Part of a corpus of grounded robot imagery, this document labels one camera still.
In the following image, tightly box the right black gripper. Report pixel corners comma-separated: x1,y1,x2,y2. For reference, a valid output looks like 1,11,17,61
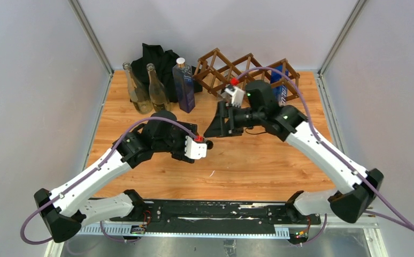
203,101,264,139

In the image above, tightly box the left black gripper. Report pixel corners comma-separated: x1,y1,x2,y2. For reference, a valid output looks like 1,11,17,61
154,122,197,160

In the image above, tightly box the dark green wine bottle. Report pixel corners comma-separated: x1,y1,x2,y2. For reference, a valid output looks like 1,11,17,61
205,140,213,150

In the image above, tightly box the clear bottle with dark label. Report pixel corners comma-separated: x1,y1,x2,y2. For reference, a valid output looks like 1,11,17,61
146,63,171,112

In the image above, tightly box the blue bottle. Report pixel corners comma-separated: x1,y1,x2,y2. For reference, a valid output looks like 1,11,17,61
172,57,195,113
270,71,288,106

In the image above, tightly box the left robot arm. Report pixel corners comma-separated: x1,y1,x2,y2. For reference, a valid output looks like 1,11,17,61
34,111,213,243

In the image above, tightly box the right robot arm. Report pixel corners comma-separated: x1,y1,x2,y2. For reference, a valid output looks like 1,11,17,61
204,80,384,224

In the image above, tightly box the brown wooden wine rack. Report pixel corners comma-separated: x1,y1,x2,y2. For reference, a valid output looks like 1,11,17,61
193,48,300,101

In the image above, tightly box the black crumpled cloth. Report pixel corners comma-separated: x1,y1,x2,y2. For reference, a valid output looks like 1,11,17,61
130,43,203,103

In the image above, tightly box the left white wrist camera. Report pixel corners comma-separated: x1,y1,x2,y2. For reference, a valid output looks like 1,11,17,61
185,135,208,160

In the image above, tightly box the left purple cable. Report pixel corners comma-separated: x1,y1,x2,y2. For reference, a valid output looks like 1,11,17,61
20,117,204,245

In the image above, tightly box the purple cable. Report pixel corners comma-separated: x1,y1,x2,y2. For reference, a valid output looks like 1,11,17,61
229,66,414,238
20,117,204,245

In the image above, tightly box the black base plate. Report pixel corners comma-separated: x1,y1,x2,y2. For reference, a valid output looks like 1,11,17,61
108,199,322,236

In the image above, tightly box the aluminium frame rail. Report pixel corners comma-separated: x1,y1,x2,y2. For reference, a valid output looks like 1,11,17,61
56,198,380,240

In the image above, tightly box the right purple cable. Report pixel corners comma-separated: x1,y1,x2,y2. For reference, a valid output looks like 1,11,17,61
229,66,414,238

